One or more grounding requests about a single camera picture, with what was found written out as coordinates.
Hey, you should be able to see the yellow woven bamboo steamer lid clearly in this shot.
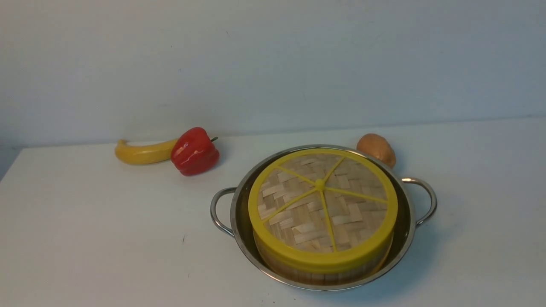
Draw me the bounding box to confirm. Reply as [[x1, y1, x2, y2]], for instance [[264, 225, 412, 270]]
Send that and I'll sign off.
[[248, 147, 398, 275]]

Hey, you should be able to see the yellow bamboo steamer basket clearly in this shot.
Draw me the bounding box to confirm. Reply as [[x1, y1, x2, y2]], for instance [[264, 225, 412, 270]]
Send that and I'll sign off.
[[253, 234, 394, 285]]

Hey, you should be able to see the red toy bell pepper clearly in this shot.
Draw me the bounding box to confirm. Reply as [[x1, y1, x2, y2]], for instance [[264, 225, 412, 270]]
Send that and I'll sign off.
[[170, 127, 220, 177]]

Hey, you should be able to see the brown toy potato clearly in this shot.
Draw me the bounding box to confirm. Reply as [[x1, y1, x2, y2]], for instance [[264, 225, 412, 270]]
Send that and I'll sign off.
[[356, 133, 397, 168]]

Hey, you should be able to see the yellow toy banana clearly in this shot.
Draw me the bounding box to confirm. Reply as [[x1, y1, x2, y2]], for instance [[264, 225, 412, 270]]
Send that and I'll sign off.
[[114, 139, 177, 165]]

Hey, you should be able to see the stainless steel two-handled pot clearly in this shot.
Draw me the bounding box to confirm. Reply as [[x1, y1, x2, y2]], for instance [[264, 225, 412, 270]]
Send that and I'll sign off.
[[210, 145, 437, 292]]

